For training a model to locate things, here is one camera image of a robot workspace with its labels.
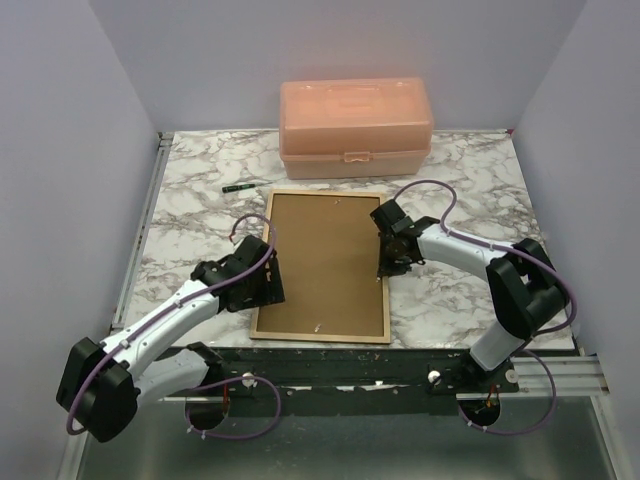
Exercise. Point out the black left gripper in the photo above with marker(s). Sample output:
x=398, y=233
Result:
x=271, y=292

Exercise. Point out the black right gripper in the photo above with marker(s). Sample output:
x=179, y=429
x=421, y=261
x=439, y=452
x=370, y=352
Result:
x=385, y=267

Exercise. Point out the rectangular picture frame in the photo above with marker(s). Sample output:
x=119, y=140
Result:
x=387, y=310

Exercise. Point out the brown cardboard backing sheet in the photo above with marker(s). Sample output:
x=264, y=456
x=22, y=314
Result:
x=325, y=260

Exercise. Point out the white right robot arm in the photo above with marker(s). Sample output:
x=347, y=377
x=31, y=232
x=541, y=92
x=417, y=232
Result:
x=525, y=292

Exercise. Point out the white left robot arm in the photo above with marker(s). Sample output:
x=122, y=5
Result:
x=104, y=383

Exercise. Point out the small green black screwdriver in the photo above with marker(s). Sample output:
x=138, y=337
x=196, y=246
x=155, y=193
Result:
x=241, y=187

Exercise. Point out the orange translucent plastic toolbox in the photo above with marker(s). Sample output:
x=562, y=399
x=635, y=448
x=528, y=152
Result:
x=334, y=129

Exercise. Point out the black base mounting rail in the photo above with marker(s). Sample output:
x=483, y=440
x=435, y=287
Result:
x=321, y=382

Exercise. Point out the aluminium extrusion frame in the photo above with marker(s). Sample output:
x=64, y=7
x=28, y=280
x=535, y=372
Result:
x=189, y=215

